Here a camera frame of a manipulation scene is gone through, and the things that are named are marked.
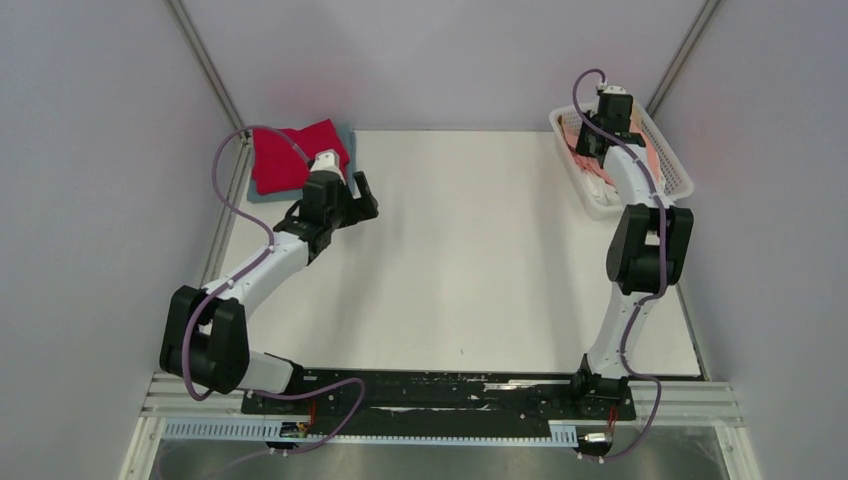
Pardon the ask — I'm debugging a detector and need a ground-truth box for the white t shirt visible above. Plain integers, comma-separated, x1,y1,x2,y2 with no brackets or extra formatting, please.
580,170,620,206

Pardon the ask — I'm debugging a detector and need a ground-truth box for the folded grey-blue t shirt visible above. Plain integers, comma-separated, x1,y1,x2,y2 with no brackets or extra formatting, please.
246,123,358,204

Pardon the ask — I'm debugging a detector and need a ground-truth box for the white plastic basket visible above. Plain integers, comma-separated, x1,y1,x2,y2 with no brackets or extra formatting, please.
549,104,694,220

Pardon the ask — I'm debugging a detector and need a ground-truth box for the aluminium frame rail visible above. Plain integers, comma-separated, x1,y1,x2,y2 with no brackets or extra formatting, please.
140,374,745,428

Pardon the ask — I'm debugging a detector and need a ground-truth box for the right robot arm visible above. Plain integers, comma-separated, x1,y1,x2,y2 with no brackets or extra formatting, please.
570,86,694,418

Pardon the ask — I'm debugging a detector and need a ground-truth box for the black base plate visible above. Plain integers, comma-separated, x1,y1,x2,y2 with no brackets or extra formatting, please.
241,368,636,439

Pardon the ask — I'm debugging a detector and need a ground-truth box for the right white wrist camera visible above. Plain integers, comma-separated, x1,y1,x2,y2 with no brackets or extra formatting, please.
596,81,629,97

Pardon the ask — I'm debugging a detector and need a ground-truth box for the slotted cable duct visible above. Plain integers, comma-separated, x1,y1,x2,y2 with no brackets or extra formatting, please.
161,418,579,449

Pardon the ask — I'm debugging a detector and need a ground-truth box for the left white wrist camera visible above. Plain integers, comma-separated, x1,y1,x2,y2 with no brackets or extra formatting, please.
310,149,347,183

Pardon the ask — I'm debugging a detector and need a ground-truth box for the salmon pink t shirt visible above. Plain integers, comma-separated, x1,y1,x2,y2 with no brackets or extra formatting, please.
558,113,665,189

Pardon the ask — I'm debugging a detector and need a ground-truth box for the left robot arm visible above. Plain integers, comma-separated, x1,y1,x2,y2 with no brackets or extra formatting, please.
159,170,378,414

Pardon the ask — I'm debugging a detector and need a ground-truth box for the folded red t shirt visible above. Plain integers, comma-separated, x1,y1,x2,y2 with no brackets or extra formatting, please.
250,118,351,197

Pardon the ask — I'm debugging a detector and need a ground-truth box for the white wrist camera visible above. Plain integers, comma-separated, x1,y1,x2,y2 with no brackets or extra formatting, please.
596,81,629,97
310,149,347,183

